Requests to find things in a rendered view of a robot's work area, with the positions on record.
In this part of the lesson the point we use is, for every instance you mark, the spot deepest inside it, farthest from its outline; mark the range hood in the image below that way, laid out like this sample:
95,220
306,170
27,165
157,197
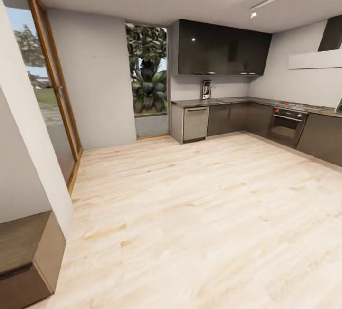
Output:
329,53

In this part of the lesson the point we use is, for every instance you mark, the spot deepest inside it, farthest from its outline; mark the poster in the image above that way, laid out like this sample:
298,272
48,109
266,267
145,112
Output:
206,89

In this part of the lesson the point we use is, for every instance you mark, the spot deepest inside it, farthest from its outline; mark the cabinet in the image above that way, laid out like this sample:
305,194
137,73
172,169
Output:
199,48
31,253
248,52

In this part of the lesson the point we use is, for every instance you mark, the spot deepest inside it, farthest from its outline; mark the dishwasher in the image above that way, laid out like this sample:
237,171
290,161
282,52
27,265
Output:
195,123

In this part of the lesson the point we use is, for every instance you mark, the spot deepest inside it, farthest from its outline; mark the oven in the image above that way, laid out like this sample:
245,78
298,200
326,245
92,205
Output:
287,124

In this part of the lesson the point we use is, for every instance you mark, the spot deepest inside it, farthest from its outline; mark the burner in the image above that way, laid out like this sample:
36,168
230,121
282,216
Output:
307,106

